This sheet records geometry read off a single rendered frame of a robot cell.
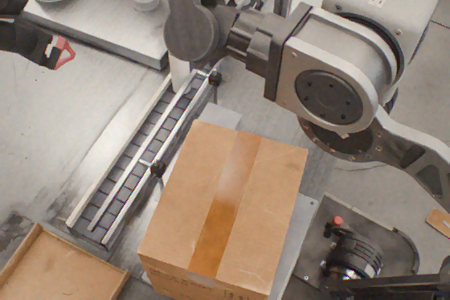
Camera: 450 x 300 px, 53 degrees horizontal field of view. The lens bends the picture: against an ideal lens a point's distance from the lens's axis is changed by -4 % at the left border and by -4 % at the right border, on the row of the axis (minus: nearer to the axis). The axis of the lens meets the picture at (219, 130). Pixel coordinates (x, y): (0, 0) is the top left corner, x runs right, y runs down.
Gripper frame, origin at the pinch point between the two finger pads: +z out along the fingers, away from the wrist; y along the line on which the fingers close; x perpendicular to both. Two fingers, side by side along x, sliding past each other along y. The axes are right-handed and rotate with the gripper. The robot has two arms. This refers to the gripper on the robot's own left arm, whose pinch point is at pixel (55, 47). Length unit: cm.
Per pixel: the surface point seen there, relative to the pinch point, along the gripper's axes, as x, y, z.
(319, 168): 4, -58, 42
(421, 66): -51, -71, 195
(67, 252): 44.5, -17.0, 7.9
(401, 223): 23, -93, 135
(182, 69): -5.0, -16.8, 28.6
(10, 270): 52, -9, 0
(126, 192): 26.8, -21.3, 16.5
